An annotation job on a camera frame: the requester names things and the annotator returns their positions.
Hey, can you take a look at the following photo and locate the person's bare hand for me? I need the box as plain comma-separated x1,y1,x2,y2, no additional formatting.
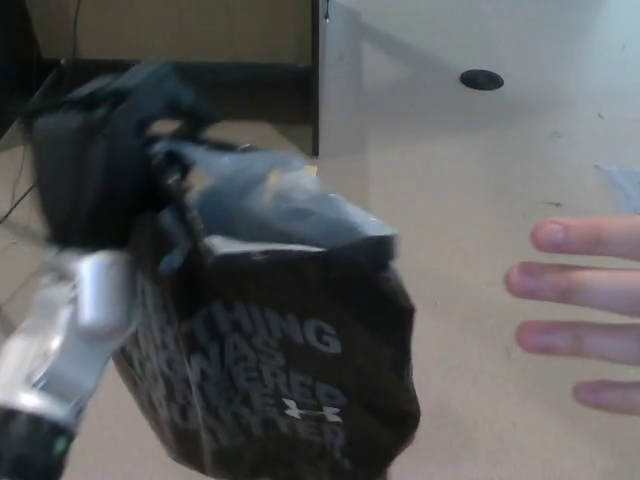
504,213,640,417

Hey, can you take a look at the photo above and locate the black plastic bag white print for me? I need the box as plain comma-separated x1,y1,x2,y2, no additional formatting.
111,133,424,474

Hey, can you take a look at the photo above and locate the pale blue sheet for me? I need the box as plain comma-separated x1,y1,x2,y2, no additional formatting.
593,164,640,217

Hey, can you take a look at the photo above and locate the black round floor cap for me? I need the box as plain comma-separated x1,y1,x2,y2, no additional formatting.
459,68,506,93

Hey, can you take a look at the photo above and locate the wooden desk with dark edges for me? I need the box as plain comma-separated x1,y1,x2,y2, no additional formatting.
0,0,370,159

